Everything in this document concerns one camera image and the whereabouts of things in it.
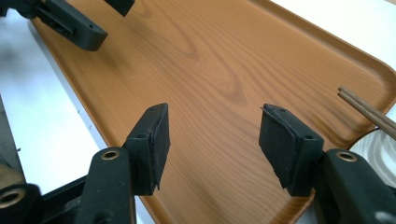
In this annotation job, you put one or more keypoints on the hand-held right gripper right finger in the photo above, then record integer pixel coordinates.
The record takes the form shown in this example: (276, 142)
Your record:
(286, 152)

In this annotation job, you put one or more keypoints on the brown wooden chopstick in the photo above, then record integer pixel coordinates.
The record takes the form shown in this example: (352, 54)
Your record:
(367, 107)
(364, 112)

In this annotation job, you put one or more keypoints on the brown wood-grain tray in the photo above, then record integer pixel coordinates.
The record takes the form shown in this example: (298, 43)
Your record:
(218, 77)

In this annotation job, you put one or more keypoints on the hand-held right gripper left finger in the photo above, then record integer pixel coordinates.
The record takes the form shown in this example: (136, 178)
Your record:
(146, 155)

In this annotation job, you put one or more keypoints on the white ridged plate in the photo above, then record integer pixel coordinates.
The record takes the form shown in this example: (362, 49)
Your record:
(378, 155)

